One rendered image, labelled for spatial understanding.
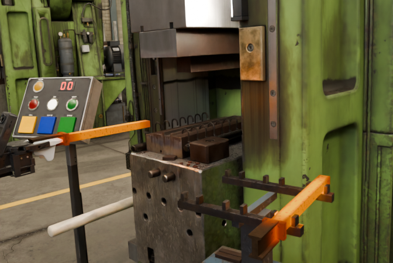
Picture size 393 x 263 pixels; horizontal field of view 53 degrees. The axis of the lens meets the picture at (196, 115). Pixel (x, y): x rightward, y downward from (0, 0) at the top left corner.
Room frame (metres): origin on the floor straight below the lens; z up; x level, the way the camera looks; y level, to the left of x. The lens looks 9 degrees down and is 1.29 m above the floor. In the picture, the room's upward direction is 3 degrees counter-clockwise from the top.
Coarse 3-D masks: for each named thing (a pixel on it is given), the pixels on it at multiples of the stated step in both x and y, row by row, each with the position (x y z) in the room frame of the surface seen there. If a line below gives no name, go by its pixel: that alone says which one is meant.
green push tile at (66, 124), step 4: (60, 120) 1.62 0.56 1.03; (64, 120) 1.61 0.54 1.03; (68, 120) 1.61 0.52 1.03; (72, 120) 1.60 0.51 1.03; (60, 124) 1.61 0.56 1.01; (64, 124) 1.60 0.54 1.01; (68, 124) 1.60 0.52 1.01; (72, 124) 1.59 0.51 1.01; (60, 128) 1.60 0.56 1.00; (64, 128) 1.59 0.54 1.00; (68, 128) 1.59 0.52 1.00; (72, 128) 1.58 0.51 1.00; (64, 132) 1.58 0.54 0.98; (68, 132) 1.58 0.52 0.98
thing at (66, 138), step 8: (144, 120) 1.34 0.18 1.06; (96, 128) 1.22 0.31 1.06; (104, 128) 1.21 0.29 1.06; (112, 128) 1.23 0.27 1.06; (120, 128) 1.25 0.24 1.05; (128, 128) 1.27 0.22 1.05; (136, 128) 1.29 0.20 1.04; (40, 136) 1.09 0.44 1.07; (48, 136) 1.09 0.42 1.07; (56, 136) 1.10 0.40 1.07; (64, 136) 1.11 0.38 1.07; (72, 136) 1.13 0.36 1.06; (80, 136) 1.15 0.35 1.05; (88, 136) 1.17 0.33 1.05; (96, 136) 1.19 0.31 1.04; (56, 144) 1.09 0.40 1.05; (64, 144) 1.11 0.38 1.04
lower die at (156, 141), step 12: (240, 120) 1.63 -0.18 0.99; (156, 132) 1.47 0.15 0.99; (180, 132) 1.42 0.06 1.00; (192, 132) 1.43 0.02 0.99; (204, 132) 1.44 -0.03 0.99; (216, 132) 1.49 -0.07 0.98; (156, 144) 1.45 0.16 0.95; (168, 144) 1.40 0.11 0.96; (180, 144) 1.36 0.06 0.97; (180, 156) 1.36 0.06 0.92
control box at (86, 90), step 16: (32, 80) 1.79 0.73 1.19; (48, 80) 1.76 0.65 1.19; (64, 80) 1.73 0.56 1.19; (80, 80) 1.70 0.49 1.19; (96, 80) 1.71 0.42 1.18; (32, 96) 1.74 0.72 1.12; (48, 96) 1.71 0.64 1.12; (64, 96) 1.68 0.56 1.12; (80, 96) 1.66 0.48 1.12; (96, 96) 1.70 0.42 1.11; (32, 112) 1.70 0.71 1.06; (48, 112) 1.67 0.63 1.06; (64, 112) 1.64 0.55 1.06; (80, 112) 1.62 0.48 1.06; (16, 128) 1.68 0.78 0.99; (80, 128) 1.58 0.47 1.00
